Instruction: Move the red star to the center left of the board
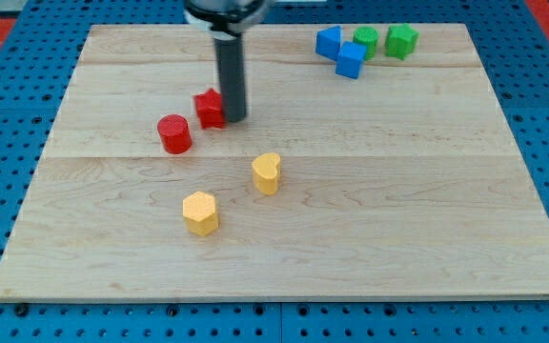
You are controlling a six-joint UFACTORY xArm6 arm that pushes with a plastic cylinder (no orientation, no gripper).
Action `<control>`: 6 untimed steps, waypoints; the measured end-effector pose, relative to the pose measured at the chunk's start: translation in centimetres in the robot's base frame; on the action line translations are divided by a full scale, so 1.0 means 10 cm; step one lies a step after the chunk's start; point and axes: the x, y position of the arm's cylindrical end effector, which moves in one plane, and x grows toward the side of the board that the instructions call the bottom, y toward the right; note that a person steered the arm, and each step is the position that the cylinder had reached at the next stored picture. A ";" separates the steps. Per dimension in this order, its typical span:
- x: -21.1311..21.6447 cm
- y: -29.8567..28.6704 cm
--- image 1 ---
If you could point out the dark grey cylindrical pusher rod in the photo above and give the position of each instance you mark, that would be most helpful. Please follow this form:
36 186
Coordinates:
231 77

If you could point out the red star block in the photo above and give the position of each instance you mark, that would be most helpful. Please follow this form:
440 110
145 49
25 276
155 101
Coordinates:
208 108

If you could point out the green star block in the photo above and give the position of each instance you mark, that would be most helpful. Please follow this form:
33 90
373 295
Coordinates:
401 40

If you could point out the light wooden board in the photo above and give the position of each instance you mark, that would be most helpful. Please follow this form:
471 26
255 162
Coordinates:
405 184

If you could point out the red cylinder block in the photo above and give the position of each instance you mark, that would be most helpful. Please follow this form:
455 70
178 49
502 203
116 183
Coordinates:
174 133

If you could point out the blue triangle block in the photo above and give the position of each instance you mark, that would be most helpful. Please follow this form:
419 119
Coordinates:
327 42

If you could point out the blue cube block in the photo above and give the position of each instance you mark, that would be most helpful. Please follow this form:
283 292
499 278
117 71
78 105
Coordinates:
350 60

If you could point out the yellow heart block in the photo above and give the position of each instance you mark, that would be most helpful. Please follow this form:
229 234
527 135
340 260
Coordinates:
266 172

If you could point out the green cylinder block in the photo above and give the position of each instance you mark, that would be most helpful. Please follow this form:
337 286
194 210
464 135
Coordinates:
368 38

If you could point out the yellow hexagon block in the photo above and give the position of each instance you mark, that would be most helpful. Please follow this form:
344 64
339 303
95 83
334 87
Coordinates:
200 213

